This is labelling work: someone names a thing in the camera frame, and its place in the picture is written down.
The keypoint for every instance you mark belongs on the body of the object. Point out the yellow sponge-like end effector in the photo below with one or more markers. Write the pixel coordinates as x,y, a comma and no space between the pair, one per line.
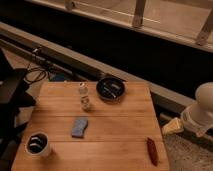
173,126

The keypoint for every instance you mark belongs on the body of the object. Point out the black ceramic bowl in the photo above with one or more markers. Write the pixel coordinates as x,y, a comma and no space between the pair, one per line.
110,89

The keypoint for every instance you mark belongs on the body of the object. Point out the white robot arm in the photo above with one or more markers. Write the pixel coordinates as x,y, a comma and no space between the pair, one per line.
198,117

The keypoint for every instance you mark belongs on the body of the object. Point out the red pocket knife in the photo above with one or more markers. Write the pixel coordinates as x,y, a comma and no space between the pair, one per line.
152,151

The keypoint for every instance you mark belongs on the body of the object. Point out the blue sponge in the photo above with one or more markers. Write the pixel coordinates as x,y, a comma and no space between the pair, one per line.
79,126

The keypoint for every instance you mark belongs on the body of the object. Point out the small clear plastic bottle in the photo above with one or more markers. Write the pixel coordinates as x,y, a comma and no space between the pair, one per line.
84,96

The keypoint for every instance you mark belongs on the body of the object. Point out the blue object behind table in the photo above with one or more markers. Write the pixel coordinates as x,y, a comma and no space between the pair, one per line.
58,78

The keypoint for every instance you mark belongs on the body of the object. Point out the white cup dark interior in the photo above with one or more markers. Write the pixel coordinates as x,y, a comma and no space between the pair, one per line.
38,145

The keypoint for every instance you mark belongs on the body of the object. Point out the black equipment at left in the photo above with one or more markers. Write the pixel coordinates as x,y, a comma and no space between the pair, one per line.
13,95

